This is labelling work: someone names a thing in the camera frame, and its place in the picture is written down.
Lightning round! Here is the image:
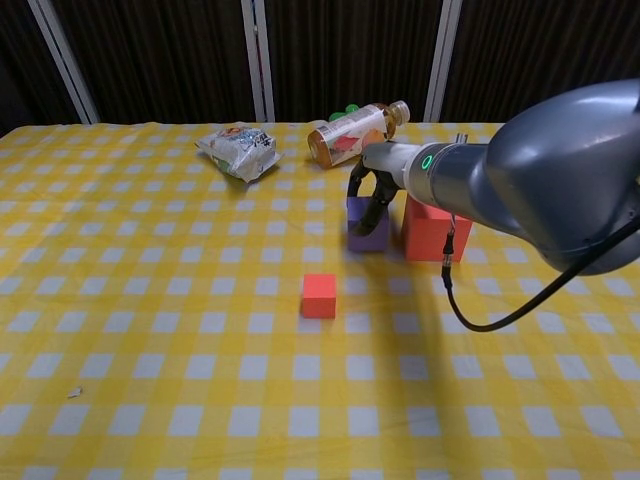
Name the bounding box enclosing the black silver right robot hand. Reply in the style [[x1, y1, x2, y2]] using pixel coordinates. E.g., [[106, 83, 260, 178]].
[[348, 141, 419, 236]]

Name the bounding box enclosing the purple foam cube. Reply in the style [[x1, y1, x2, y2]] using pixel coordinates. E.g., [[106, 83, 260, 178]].
[[346, 195, 392, 253]]

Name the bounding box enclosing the small red foam cube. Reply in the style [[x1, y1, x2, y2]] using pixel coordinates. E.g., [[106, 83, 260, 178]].
[[300, 273, 338, 320]]

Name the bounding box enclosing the plastic tea bottle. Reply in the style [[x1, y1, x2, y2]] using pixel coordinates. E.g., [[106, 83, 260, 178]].
[[306, 99, 412, 171]]

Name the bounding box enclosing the green toy block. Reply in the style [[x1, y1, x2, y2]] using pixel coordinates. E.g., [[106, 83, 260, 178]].
[[327, 102, 360, 123]]

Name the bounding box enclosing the large red block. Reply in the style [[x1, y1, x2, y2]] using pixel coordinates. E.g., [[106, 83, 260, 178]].
[[403, 191, 474, 263]]

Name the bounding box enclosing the white snack bag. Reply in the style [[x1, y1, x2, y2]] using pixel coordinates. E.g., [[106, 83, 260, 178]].
[[193, 123, 285, 184]]

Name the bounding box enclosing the yellow white checkered tablecloth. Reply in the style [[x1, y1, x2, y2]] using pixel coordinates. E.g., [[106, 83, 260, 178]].
[[0, 119, 640, 480]]

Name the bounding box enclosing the white frame post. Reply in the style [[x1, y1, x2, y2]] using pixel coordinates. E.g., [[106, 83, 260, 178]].
[[240, 0, 277, 123], [423, 0, 464, 123], [27, 0, 101, 125]]

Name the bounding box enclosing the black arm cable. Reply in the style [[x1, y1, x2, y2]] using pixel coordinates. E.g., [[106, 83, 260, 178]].
[[440, 212, 640, 334]]

